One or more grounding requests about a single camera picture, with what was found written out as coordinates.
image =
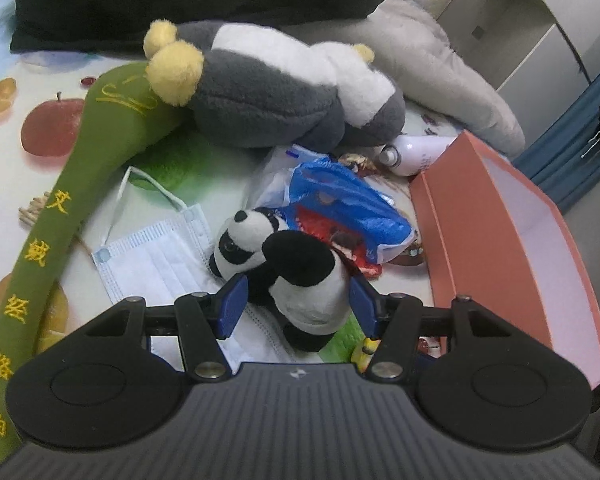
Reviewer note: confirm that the blue curtain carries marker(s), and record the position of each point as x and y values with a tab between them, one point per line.
570	135

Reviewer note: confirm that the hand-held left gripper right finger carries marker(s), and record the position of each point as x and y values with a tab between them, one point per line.
362	307

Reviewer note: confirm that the white face mask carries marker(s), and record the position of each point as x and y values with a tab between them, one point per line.
150	260

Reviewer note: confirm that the grey white penguin plush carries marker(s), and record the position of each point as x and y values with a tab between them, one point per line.
270	90

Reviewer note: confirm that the dark wall outlet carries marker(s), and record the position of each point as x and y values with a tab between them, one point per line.
478	33

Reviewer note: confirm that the pink cardboard box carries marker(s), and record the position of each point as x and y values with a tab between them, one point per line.
470	230

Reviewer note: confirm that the white spray bottle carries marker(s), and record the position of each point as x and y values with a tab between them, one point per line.
420	152

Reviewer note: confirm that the small panda plush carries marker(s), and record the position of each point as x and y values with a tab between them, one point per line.
300	270

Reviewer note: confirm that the small yellow toy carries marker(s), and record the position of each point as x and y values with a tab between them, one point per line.
366	352

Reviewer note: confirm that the grey white cabinet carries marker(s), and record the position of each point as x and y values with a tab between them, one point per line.
520	15

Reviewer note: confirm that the green fabric massage stick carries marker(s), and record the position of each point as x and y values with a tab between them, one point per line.
45	250

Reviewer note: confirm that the grey pillow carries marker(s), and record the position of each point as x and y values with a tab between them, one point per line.
430	70

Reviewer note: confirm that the blue white plastic bag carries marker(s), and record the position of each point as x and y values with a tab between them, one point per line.
340	200

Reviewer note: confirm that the fruit printed tablecloth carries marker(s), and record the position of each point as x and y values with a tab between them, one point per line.
50	120

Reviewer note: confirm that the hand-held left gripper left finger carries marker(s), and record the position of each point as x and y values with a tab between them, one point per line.
232	305

